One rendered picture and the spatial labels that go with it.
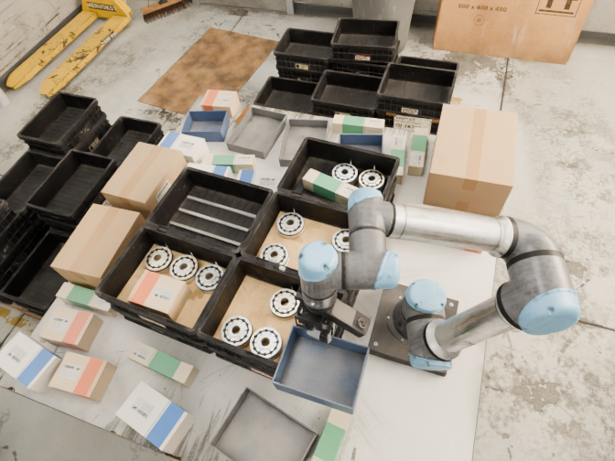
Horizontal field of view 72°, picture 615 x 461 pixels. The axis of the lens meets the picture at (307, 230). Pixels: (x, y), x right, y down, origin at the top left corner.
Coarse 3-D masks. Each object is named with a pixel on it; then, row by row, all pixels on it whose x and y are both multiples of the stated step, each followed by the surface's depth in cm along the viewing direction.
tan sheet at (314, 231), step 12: (276, 228) 161; (312, 228) 160; (324, 228) 159; (336, 228) 159; (264, 240) 159; (276, 240) 158; (288, 240) 158; (300, 240) 157; (312, 240) 157; (324, 240) 157; (288, 252) 155; (288, 264) 152
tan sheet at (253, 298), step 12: (240, 288) 148; (252, 288) 148; (264, 288) 148; (276, 288) 147; (240, 300) 146; (252, 300) 146; (264, 300) 145; (228, 312) 144; (240, 312) 143; (252, 312) 143; (264, 312) 143; (252, 324) 141; (264, 324) 140; (276, 324) 140; (288, 324) 140; (300, 324) 139; (216, 336) 139; (276, 360) 133
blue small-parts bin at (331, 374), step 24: (288, 336) 106; (288, 360) 109; (312, 360) 108; (336, 360) 108; (360, 360) 107; (288, 384) 106; (312, 384) 105; (336, 384) 105; (360, 384) 99; (336, 408) 101
